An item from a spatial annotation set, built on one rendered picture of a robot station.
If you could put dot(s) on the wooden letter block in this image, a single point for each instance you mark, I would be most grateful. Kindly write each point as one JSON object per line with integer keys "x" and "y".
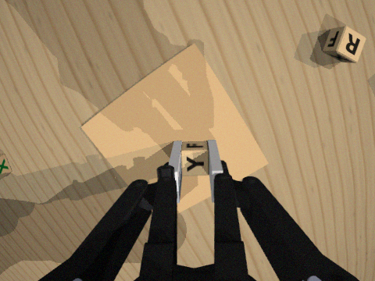
{"x": 195, "y": 158}
{"x": 5, "y": 168}
{"x": 344, "y": 44}

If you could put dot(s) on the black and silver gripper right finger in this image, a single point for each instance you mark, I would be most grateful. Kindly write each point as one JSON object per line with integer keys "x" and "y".
{"x": 292, "y": 255}

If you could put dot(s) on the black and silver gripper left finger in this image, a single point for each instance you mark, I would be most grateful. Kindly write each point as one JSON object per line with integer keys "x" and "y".
{"x": 103, "y": 252}

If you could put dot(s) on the tan square mat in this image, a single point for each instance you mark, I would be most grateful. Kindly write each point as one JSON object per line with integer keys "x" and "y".
{"x": 182, "y": 100}

